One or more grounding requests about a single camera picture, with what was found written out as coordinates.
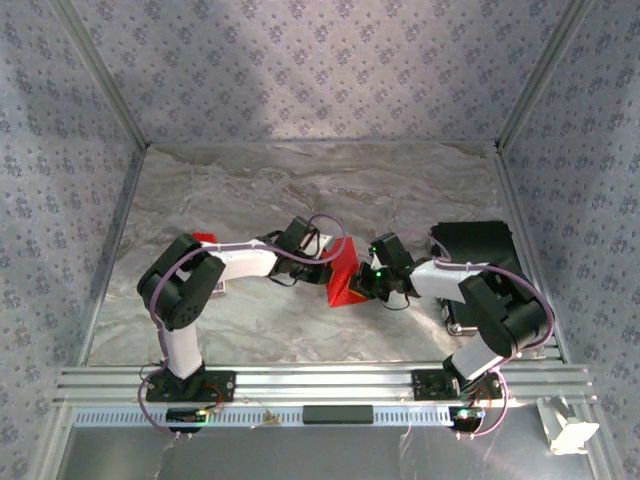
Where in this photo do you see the slotted grey cable duct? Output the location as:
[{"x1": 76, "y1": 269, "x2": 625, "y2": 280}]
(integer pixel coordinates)
[{"x1": 72, "y1": 405, "x2": 461, "y2": 427}]

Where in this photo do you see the aluminium frame post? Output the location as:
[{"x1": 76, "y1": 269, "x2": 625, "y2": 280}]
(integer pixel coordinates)
[
  {"x1": 494, "y1": 0, "x2": 600, "y2": 150},
  {"x1": 52, "y1": 0, "x2": 151, "y2": 147}
]

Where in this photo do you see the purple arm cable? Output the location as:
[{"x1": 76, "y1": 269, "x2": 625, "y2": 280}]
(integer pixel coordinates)
[
  {"x1": 137, "y1": 213, "x2": 347, "y2": 441},
  {"x1": 394, "y1": 230, "x2": 556, "y2": 441}
]

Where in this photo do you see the aluminium table side bar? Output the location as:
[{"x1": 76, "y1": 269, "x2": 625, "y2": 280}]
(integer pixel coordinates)
[
  {"x1": 492, "y1": 147, "x2": 571, "y2": 364},
  {"x1": 78, "y1": 144, "x2": 150, "y2": 369}
]

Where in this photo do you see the red square paper sheet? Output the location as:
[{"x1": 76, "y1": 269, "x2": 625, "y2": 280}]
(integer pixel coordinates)
[{"x1": 319, "y1": 236, "x2": 374, "y2": 307}]

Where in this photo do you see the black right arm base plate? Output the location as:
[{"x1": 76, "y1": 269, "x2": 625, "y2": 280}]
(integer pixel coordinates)
[{"x1": 411, "y1": 369, "x2": 504, "y2": 401}]

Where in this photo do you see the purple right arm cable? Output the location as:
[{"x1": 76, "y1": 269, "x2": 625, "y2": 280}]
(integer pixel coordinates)
[{"x1": 394, "y1": 230, "x2": 556, "y2": 441}]

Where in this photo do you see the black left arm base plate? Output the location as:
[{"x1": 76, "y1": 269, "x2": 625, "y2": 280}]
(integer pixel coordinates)
[{"x1": 145, "y1": 370, "x2": 237, "y2": 404}]

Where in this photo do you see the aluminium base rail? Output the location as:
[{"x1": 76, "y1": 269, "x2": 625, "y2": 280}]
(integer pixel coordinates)
[{"x1": 52, "y1": 363, "x2": 599, "y2": 407}]

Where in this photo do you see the black flat case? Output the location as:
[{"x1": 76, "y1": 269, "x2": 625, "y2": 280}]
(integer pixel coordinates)
[{"x1": 429, "y1": 219, "x2": 540, "y2": 336}]

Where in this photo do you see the thin black right camera cable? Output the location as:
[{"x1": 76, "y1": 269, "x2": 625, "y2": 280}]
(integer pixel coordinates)
[{"x1": 381, "y1": 292, "x2": 412, "y2": 312}]

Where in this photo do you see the white plastic bracket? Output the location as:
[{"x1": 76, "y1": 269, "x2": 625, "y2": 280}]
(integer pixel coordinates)
[{"x1": 537, "y1": 396, "x2": 600, "y2": 456}]

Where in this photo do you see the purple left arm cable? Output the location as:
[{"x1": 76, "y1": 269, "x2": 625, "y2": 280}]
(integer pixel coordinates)
[{"x1": 137, "y1": 213, "x2": 347, "y2": 441}]

